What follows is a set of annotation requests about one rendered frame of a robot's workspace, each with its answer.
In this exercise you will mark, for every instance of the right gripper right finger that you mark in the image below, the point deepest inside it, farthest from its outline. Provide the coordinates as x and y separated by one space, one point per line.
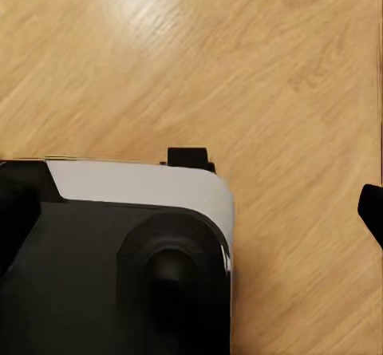
370 208

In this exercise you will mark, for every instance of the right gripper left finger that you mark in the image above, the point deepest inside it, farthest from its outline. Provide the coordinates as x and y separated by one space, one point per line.
20 209

